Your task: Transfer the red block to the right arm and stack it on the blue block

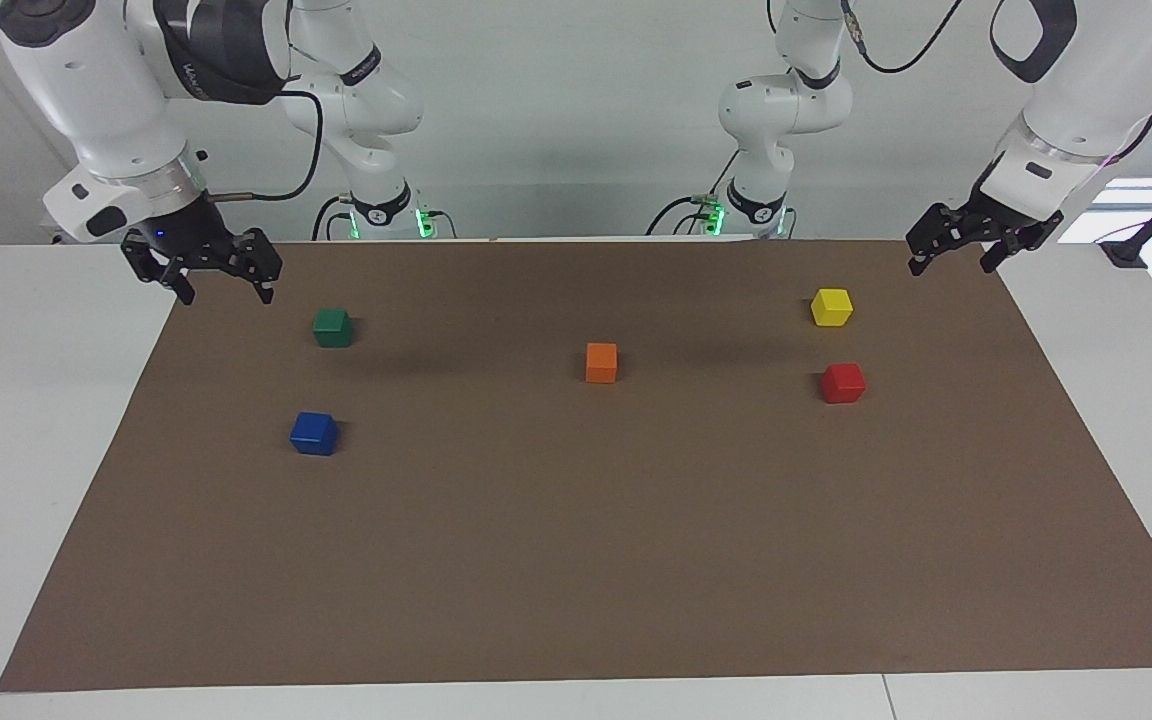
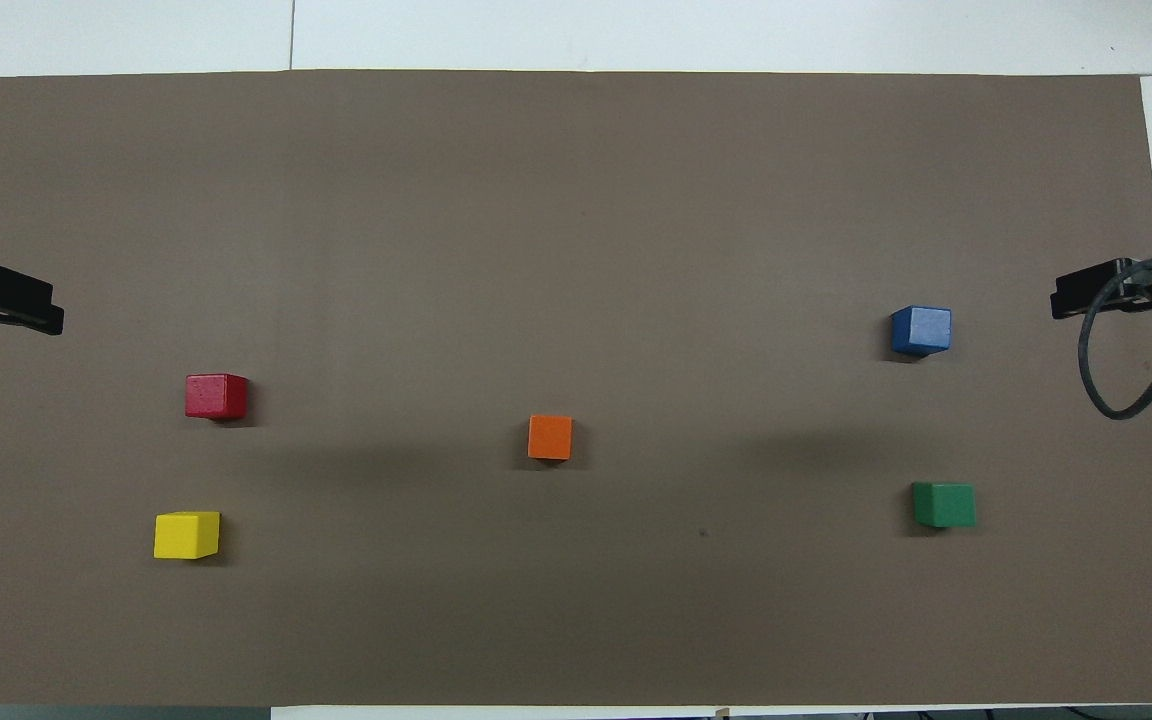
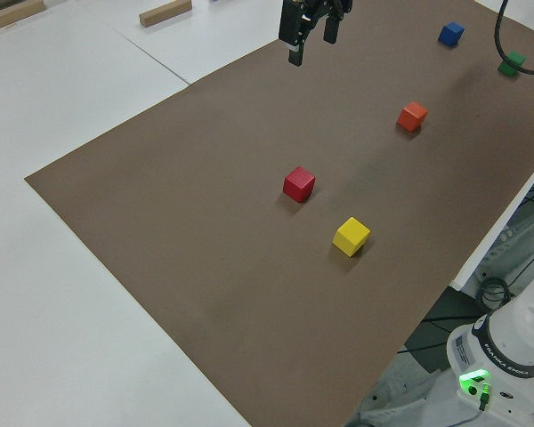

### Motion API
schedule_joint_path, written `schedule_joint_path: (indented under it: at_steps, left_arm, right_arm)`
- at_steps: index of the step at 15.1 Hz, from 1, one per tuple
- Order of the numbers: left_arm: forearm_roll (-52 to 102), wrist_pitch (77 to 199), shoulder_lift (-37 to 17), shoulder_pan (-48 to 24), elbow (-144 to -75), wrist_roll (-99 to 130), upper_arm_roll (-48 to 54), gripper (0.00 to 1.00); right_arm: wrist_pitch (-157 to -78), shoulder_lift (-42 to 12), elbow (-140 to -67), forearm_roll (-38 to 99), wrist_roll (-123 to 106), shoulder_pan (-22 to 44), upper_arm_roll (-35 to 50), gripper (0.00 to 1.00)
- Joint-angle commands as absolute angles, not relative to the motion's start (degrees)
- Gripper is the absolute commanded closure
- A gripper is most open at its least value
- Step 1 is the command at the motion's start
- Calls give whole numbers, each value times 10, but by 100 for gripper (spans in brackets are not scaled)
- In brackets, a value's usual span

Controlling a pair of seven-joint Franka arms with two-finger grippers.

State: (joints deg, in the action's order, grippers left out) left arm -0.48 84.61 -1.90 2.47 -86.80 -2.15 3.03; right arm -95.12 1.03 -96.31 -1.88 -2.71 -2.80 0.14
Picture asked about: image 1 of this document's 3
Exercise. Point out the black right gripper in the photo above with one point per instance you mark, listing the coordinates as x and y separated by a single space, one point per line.
186 235

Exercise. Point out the green cube block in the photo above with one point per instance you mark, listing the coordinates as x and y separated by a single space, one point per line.
332 329

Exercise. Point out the brown table mat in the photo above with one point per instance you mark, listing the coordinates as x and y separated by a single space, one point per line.
576 550

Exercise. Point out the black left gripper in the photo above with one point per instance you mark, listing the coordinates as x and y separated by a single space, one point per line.
1011 228

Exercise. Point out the orange cube block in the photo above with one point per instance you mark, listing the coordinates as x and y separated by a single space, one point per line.
601 364

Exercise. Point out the red cube block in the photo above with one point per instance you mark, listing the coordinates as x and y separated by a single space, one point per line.
843 385

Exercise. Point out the yellow cube block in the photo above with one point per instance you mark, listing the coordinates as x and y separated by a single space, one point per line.
831 308

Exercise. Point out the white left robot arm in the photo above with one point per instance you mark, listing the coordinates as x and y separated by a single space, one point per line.
1086 90

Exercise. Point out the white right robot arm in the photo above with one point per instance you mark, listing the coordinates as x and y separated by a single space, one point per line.
86 80

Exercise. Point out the blue cube block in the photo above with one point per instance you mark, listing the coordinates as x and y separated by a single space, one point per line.
313 435

